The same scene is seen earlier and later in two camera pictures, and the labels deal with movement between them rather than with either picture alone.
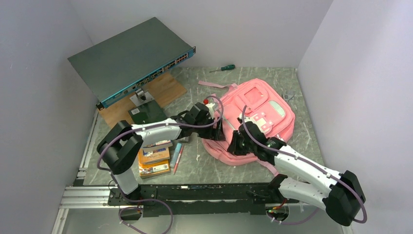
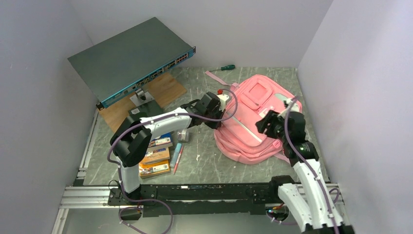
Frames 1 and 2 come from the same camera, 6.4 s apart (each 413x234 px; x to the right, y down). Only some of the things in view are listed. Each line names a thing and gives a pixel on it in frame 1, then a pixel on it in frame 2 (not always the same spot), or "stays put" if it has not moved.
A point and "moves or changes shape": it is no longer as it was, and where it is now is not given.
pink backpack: (255, 103) moves or changes shape
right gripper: (233, 147) to (271, 117)
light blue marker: (176, 155) stays put
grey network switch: (107, 67) stays put
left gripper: (215, 134) to (217, 124)
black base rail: (173, 200) stays put
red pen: (178, 159) stays put
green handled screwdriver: (230, 67) stays put
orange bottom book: (154, 169) stays put
